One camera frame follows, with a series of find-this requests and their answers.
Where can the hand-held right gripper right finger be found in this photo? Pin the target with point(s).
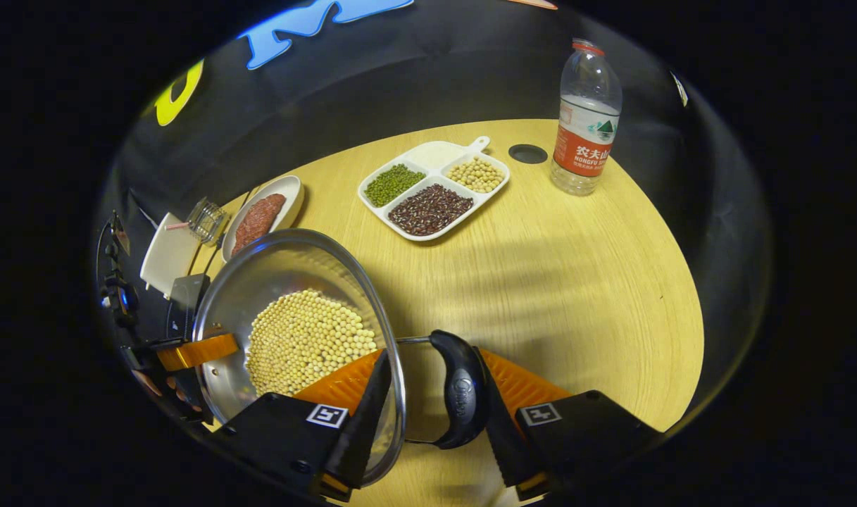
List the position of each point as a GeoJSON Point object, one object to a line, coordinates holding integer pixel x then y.
{"type": "Point", "coordinates": [505, 443]}

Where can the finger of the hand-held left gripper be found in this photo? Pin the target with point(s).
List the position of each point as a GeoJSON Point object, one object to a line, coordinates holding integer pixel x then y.
{"type": "Point", "coordinates": [196, 352]}

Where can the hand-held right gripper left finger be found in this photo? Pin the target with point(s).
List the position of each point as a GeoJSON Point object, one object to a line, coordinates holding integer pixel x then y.
{"type": "Point", "coordinates": [368, 422]}

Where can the black induction cooktop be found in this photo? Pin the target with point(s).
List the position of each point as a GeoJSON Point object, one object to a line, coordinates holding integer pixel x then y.
{"type": "Point", "coordinates": [187, 306]}

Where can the stainless steel pot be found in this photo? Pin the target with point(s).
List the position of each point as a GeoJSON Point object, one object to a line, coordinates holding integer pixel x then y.
{"type": "Point", "coordinates": [280, 267]}

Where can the white toaster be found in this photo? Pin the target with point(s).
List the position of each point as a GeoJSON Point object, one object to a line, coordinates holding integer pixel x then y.
{"type": "Point", "coordinates": [166, 257]}

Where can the large heap of soybeans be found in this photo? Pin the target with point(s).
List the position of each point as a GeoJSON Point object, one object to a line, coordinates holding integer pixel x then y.
{"type": "Point", "coordinates": [308, 338]}

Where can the white round plate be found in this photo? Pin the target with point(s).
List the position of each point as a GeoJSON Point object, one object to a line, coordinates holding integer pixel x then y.
{"type": "Point", "coordinates": [291, 193]}

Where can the pile of dark red beans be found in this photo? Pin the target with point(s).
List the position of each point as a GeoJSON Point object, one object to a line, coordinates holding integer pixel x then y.
{"type": "Point", "coordinates": [430, 210]}

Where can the pile of green mung beans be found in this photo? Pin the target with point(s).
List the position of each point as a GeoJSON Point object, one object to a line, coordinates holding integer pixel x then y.
{"type": "Point", "coordinates": [394, 185]}

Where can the small pile of soybeans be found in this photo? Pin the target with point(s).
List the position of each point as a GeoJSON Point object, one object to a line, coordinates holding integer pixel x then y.
{"type": "Point", "coordinates": [476, 175]}

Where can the white divided dish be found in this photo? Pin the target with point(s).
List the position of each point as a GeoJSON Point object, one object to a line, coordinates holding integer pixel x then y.
{"type": "Point", "coordinates": [435, 153]}

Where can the black table grommet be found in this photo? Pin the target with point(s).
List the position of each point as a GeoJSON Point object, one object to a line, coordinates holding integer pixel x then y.
{"type": "Point", "coordinates": [528, 153]}

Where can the clear plastic water bottle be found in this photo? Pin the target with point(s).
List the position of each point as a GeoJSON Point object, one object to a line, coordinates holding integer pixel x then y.
{"type": "Point", "coordinates": [584, 134]}

